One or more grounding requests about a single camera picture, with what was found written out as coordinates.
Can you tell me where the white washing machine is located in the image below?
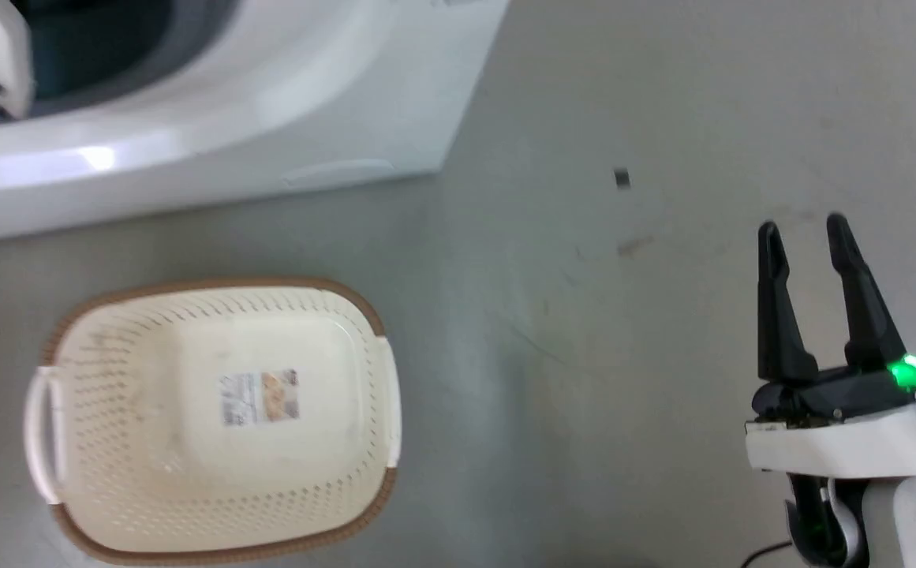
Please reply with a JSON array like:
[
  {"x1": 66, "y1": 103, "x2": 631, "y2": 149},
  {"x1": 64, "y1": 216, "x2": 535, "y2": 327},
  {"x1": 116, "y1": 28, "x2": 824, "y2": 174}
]
[{"x1": 0, "y1": 0, "x2": 510, "y2": 244}]

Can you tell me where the printed label sticker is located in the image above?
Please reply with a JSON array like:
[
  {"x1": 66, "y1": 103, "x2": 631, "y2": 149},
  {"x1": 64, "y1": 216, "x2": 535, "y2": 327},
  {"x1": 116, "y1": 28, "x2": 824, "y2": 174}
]
[{"x1": 220, "y1": 368, "x2": 301, "y2": 428}]

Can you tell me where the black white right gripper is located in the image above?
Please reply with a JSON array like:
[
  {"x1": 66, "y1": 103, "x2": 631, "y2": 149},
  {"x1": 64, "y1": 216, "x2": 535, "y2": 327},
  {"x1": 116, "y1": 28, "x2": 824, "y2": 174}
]
[{"x1": 745, "y1": 212, "x2": 916, "y2": 480}]

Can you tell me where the cream basket with brown rim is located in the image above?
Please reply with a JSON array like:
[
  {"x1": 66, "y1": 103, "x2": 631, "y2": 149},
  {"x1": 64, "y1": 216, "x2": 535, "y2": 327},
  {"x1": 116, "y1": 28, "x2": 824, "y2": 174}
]
[{"x1": 24, "y1": 276, "x2": 403, "y2": 566}]

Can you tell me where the thin black cable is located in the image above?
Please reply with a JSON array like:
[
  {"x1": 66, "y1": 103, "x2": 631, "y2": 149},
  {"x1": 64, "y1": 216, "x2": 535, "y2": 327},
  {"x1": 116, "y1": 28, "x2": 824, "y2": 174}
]
[{"x1": 741, "y1": 540, "x2": 794, "y2": 568}]

